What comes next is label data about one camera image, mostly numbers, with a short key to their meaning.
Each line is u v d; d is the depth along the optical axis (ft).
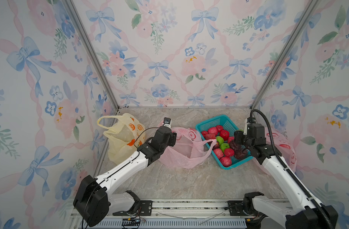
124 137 3.30
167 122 2.25
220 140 3.09
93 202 1.29
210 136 3.03
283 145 2.49
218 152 2.88
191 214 2.41
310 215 1.24
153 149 1.93
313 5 2.23
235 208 2.40
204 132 3.22
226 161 2.79
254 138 1.92
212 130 3.25
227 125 3.31
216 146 2.95
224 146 2.98
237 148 2.81
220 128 3.32
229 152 2.74
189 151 2.93
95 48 2.83
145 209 2.44
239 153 2.88
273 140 1.72
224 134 3.15
